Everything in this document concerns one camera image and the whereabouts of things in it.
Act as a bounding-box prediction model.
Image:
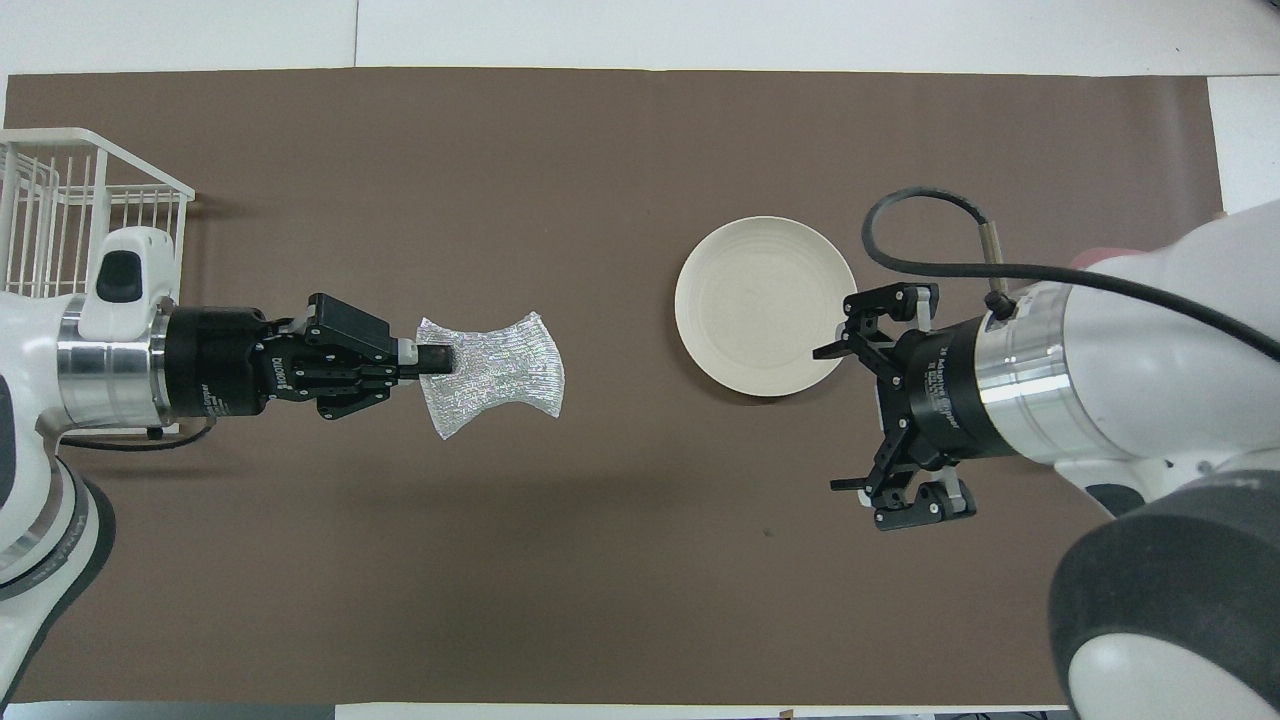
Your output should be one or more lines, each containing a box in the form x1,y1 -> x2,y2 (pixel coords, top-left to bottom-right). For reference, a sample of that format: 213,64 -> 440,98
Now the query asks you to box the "clear plastic wrapper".
415,310 -> 566,442

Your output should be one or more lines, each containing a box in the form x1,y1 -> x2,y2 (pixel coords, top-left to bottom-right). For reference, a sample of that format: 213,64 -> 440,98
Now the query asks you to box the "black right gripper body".
878,318 -> 1001,466

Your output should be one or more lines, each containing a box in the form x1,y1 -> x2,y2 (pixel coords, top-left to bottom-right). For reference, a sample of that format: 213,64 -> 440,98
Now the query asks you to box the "brown table mat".
0,68 -> 1276,706

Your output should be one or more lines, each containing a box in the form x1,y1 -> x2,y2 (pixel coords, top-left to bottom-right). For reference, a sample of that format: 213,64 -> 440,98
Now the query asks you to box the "pink plastic cup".
1068,247 -> 1151,271

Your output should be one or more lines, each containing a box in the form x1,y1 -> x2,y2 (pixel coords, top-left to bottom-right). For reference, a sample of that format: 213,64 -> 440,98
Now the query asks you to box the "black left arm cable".
40,420 -> 217,453

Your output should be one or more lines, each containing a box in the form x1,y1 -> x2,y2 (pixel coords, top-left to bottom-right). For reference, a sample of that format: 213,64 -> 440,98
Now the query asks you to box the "white wire dish rack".
0,128 -> 196,437

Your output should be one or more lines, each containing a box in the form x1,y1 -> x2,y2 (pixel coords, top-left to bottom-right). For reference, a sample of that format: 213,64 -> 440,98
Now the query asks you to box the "cream round plate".
674,216 -> 859,398

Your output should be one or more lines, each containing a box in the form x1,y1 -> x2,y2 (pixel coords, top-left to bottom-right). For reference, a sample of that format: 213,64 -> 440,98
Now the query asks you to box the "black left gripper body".
165,305 -> 313,421

